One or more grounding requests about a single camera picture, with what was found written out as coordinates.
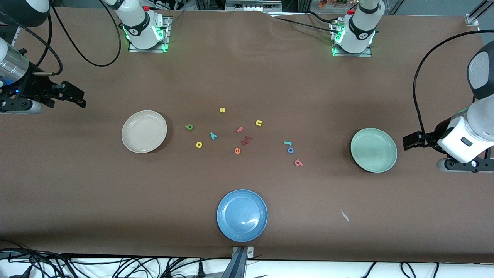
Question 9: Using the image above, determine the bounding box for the light green plate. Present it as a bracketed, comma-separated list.
[350, 128, 398, 173]

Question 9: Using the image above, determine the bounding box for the beige brown plate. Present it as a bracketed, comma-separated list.
[122, 110, 167, 154]

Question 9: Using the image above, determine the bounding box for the brown table cover sheet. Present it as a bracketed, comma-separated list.
[0, 7, 494, 264]

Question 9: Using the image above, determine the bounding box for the blue plate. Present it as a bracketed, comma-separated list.
[217, 189, 268, 242]

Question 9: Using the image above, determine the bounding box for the grey metal equipment box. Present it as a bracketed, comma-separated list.
[225, 0, 283, 12]

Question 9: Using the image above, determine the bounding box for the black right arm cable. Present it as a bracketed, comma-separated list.
[0, 0, 122, 76]

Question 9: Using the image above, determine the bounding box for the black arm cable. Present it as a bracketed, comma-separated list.
[0, 0, 122, 76]
[413, 30, 494, 151]

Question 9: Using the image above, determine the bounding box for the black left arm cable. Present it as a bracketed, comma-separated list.
[413, 30, 494, 151]

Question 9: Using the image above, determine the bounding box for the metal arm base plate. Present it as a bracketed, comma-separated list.
[129, 15, 171, 53]
[331, 21, 373, 58]

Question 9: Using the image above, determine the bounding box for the black base cable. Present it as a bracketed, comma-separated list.
[154, 0, 184, 30]
[270, 14, 335, 33]
[306, 11, 340, 24]

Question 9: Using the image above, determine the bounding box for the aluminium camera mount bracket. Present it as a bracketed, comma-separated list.
[231, 246, 254, 278]

